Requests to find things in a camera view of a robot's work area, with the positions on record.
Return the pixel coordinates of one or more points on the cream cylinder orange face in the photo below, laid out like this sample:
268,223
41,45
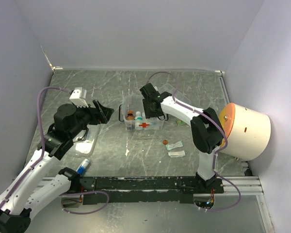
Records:
248,132

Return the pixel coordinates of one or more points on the small green packet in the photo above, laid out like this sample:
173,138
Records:
180,122

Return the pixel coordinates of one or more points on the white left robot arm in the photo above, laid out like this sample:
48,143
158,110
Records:
20,202

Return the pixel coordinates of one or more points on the white bottle green label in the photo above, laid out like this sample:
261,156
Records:
138,116

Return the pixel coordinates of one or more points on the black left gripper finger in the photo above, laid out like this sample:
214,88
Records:
103,109
105,118

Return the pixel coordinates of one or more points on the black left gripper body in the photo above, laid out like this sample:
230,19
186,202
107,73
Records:
95,117

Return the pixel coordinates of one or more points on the clear first aid box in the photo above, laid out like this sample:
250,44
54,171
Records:
134,103

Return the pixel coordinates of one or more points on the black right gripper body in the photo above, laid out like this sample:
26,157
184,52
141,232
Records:
149,112

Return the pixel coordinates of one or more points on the blue white ointment tube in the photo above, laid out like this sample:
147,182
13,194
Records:
82,167

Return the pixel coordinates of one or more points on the teal plaster packet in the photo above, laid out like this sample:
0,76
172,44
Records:
174,145

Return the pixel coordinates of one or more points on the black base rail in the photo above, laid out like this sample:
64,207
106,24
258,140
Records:
182,189

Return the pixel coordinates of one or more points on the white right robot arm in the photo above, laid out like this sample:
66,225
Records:
207,131

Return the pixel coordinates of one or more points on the brown medicine bottle orange cap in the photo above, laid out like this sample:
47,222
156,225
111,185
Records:
130,119

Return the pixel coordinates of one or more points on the white plaster packet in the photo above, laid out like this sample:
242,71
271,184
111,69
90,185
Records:
176,154

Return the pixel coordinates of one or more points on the clear divider tray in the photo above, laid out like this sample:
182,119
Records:
172,90

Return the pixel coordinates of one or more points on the clear box lid black handle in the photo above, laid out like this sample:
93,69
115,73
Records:
85,141

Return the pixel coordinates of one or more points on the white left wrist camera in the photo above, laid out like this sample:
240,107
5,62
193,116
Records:
78,97

